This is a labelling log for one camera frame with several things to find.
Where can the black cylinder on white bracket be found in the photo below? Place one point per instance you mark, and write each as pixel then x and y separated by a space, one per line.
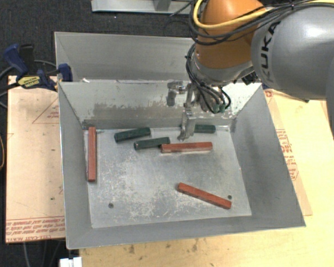
pixel 250 78

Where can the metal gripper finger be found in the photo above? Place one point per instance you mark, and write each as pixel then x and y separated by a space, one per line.
pixel 171 97
pixel 187 124

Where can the brown cardboard board, red print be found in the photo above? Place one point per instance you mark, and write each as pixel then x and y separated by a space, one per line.
pixel 33 163

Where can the dark green flat block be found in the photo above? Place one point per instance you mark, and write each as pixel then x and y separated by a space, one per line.
pixel 205 128
pixel 151 143
pixel 132 134

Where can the red-brown flat block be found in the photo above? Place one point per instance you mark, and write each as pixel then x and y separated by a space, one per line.
pixel 186 147
pixel 204 195
pixel 92 154

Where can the grey metal bin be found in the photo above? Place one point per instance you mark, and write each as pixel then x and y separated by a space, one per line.
pixel 161 182

